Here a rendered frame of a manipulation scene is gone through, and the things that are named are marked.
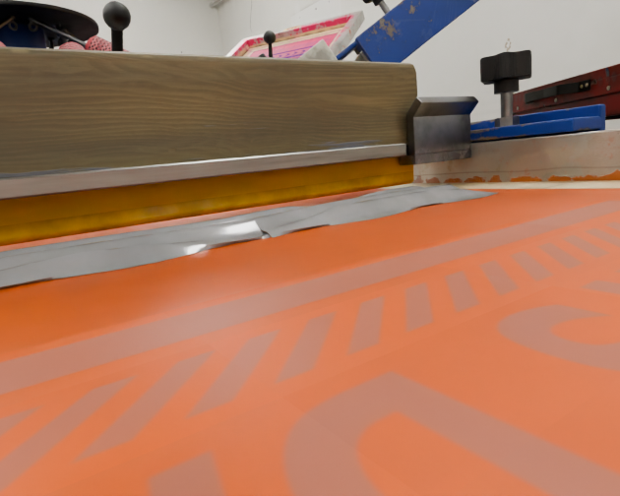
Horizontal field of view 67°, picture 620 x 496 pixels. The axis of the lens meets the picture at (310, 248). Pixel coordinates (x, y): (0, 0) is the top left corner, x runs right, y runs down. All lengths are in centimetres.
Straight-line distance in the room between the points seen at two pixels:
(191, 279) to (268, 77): 20
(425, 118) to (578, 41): 200
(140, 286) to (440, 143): 31
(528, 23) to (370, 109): 215
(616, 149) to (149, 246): 31
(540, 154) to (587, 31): 197
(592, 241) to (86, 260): 18
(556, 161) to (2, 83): 36
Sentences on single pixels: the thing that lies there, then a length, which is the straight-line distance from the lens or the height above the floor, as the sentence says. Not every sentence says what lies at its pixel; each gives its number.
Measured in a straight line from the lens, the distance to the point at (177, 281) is 16.
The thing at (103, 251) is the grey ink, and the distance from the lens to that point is 21.
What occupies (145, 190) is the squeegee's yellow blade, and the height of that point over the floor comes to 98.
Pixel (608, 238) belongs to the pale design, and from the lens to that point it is 18.
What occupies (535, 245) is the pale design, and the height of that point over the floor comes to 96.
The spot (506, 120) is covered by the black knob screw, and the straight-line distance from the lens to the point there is 45.
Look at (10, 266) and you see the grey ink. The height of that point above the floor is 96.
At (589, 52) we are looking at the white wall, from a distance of 236.
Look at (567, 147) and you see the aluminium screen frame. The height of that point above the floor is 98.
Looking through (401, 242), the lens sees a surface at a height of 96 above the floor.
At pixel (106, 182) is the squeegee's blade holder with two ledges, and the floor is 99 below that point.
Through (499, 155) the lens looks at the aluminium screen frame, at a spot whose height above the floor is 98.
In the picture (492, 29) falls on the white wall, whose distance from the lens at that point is 261.
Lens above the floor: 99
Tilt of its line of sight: 11 degrees down
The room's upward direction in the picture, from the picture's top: 6 degrees counter-clockwise
